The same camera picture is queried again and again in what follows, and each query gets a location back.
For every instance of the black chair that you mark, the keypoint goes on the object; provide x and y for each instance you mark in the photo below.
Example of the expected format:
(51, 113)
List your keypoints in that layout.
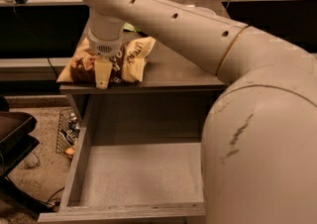
(15, 144)

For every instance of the wire mesh basket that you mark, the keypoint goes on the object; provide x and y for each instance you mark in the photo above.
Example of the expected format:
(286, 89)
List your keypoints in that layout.
(67, 133)

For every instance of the brown chip bag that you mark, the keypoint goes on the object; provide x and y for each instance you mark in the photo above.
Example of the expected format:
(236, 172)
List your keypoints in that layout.
(128, 64)

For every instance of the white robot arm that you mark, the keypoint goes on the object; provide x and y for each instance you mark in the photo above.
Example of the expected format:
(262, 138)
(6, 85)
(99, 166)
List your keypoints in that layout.
(259, 150)

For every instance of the open grey top drawer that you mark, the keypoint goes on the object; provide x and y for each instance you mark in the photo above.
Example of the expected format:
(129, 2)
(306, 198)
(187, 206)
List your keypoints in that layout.
(145, 175)

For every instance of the crumpled paper on floor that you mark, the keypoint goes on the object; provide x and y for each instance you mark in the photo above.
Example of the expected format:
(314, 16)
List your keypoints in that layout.
(31, 161)

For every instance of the green chip bag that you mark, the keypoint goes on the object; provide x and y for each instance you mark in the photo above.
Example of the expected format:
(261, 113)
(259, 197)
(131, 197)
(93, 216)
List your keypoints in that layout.
(130, 28)

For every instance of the grey cabinet with top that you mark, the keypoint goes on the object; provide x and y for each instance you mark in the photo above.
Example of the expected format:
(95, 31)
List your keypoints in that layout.
(169, 106)

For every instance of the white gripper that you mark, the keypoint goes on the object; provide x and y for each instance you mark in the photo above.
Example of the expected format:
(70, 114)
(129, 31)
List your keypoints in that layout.
(105, 49)

